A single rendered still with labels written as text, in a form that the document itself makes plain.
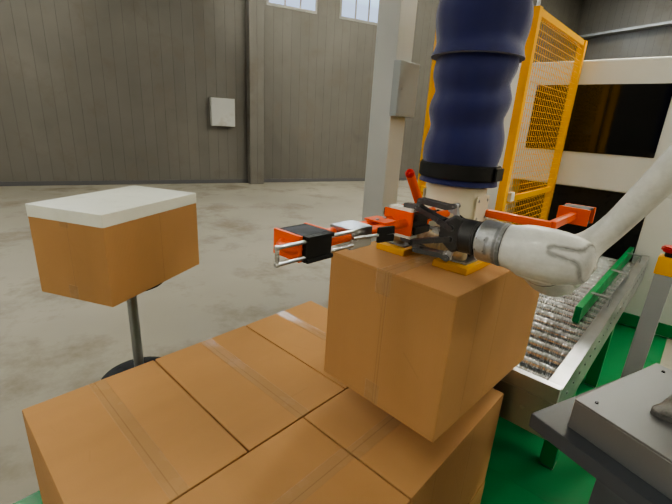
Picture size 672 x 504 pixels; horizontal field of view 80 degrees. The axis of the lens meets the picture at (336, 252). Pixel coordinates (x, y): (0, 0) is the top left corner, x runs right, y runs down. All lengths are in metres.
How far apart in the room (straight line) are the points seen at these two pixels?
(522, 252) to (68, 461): 1.21
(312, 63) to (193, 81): 2.61
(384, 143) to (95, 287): 1.72
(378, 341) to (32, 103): 8.43
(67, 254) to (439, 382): 1.59
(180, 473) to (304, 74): 9.04
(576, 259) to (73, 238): 1.78
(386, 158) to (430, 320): 1.68
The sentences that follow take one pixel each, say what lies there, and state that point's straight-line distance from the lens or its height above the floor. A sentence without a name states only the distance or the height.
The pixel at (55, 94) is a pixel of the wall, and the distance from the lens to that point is 9.02.
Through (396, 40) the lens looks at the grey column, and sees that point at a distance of 2.57.
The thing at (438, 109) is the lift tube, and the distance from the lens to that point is 1.15.
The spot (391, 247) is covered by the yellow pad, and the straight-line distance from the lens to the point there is 1.17.
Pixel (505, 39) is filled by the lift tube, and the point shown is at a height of 1.63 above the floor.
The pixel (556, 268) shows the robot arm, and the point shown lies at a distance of 0.83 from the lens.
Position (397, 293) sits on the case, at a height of 1.02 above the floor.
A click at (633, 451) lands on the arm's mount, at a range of 1.13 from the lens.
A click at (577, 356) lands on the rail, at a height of 0.60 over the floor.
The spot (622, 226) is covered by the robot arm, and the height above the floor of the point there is 1.25.
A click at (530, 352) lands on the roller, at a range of 1.93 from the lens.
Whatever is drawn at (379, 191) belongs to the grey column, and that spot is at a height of 1.02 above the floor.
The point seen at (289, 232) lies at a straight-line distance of 0.73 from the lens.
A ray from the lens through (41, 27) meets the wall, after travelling 9.11.
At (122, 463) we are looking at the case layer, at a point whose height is 0.54.
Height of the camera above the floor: 1.42
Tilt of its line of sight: 18 degrees down
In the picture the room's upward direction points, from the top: 3 degrees clockwise
